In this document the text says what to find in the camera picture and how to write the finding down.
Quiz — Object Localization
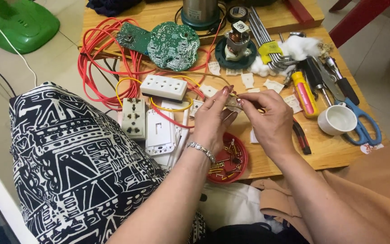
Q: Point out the person's right hand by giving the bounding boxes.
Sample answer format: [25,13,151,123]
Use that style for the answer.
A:
[237,90,296,160]

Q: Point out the person's left hand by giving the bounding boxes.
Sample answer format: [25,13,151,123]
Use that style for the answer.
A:
[188,86,239,155]

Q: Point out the small white socket part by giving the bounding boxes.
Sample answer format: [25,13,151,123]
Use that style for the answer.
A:
[225,96,244,113]

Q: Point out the red black pliers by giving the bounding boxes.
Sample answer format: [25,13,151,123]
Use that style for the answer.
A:
[291,117,313,156]

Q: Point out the pile of brass screws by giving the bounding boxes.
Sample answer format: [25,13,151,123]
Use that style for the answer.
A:
[209,139,244,181]

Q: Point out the red plastic lid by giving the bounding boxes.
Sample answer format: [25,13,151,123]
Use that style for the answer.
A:
[207,132,249,184]

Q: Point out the scattered white plastic socket pieces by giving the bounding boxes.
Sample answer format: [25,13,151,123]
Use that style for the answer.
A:
[189,61,303,144]

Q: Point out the white power strip socket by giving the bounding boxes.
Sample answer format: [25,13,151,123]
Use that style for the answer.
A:
[139,74,188,103]

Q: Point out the white cup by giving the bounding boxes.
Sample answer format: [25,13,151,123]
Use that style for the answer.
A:
[317,102,358,136]

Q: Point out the dark green round base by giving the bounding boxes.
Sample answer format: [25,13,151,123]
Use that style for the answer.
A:
[214,36,258,70]

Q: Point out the beige triple socket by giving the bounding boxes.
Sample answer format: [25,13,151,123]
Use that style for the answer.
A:
[121,97,147,140]

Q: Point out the hex key set yellow holder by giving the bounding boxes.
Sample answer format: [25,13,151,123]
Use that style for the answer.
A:
[247,6,299,72]

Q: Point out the white cloth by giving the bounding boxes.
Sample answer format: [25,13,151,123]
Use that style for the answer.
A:
[198,182,284,235]

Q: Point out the white cotton wool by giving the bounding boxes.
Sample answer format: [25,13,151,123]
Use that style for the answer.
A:
[248,35,323,78]

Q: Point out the round green circuit board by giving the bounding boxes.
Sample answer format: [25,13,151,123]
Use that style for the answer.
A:
[147,21,201,72]

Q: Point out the electric motor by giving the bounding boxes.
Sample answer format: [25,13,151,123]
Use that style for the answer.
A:
[224,21,252,62]

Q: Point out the white red sticker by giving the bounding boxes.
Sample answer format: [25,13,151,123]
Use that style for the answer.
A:
[360,143,384,155]

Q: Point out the tan garment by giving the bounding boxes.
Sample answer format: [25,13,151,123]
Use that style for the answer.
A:
[251,128,390,244]

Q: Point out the steel appliance with teal base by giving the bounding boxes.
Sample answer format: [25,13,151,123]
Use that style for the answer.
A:
[180,0,221,31]

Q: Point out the black tape roll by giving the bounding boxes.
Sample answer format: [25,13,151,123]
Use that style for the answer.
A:
[227,5,249,24]

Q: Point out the rectangular green circuit board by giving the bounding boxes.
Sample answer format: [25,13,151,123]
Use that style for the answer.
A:
[115,22,152,55]

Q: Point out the red block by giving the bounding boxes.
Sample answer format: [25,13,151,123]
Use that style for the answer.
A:
[284,0,315,25]

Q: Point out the black white patterned trousers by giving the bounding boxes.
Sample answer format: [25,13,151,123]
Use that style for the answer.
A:
[9,81,207,244]

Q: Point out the red furniture leg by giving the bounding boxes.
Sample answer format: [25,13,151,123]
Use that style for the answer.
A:
[328,0,390,49]

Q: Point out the dark blue cloth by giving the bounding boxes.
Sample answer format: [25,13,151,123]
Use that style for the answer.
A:
[86,0,143,18]

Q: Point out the green fan base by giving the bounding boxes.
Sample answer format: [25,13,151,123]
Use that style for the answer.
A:
[0,0,60,55]

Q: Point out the silver bracelet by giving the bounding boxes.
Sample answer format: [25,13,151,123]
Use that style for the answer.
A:
[186,141,216,164]

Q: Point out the white switch plate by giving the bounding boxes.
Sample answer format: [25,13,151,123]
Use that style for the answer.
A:
[145,109,176,157]

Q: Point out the black handled screwdriver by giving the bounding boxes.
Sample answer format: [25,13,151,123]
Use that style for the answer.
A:
[299,57,333,108]

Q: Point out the black handled metal tool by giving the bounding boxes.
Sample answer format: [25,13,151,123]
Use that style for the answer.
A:
[325,56,361,106]

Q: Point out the blue handled scissors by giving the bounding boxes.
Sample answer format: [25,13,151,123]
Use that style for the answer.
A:
[316,57,383,146]

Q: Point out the yellow wire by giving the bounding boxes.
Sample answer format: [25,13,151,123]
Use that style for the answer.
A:
[115,75,203,113]

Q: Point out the red cable coil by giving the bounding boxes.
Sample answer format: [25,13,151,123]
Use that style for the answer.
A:
[77,17,223,130]

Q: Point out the white cable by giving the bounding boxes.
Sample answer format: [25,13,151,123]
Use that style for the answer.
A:
[0,2,38,87]

